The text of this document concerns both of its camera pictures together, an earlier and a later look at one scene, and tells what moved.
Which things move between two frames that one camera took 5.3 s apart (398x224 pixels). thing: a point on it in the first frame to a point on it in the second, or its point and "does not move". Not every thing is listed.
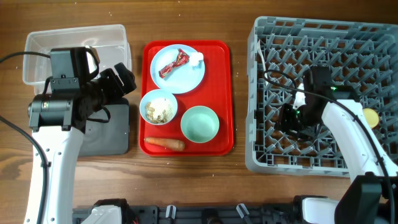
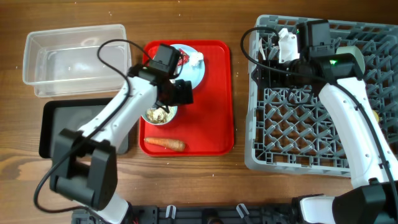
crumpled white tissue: x=196 y=60 does not move
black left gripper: x=113 y=82 to x=183 y=93
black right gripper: x=288 y=118 to x=265 y=73
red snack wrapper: x=183 y=58 does not move
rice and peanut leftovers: x=159 y=110 does not move
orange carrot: x=169 y=144 does not move
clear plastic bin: x=111 y=43 does not move
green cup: x=199 y=124 to x=352 y=50
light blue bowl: x=158 y=107 does not move
